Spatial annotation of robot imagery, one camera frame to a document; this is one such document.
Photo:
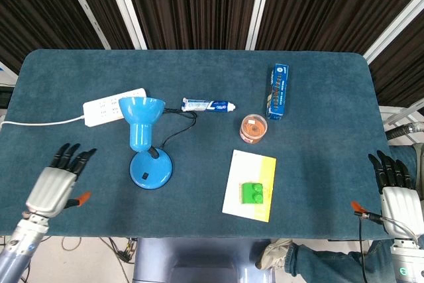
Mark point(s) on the white power strip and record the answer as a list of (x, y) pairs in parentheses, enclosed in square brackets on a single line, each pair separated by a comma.
[(102, 107)]

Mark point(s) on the blue cardboard box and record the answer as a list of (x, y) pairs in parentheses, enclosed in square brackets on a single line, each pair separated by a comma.
[(277, 94)]

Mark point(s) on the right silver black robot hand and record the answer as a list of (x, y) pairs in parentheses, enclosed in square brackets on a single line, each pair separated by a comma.
[(401, 206)]

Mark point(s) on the clear jar of rubber bands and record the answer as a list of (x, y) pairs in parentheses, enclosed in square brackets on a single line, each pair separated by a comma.
[(253, 129)]

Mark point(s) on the blue grey robot torso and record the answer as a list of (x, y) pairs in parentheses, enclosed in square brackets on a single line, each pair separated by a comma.
[(198, 260)]

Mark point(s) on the blue gooseneck desk lamp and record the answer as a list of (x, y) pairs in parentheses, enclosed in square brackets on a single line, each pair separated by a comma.
[(142, 130)]

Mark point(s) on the white blue toothpaste tube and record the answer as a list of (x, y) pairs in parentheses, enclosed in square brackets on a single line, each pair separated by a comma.
[(205, 106)]

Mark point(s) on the white frame post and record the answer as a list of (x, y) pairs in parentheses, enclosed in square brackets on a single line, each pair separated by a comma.
[(391, 29), (259, 4), (124, 4), (84, 4)]

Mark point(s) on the green toy building block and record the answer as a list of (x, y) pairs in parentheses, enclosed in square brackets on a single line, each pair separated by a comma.
[(248, 193)]

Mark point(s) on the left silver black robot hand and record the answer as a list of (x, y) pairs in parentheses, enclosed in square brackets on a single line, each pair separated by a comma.
[(53, 187)]

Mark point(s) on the beige sneaker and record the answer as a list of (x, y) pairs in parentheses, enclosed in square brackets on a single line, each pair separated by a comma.
[(273, 253)]

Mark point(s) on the teal table cloth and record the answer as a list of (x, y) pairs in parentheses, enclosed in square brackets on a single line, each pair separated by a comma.
[(198, 74)]

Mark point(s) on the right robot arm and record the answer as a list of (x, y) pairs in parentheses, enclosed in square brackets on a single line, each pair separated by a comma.
[(409, 263)]

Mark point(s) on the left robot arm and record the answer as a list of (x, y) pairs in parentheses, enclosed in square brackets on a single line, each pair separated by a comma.
[(20, 246)]

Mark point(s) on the white yellow booklet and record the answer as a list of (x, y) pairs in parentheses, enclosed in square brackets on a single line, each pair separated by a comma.
[(238, 170)]

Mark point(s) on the blue jeans leg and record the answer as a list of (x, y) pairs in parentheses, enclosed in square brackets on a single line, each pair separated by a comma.
[(331, 266)]

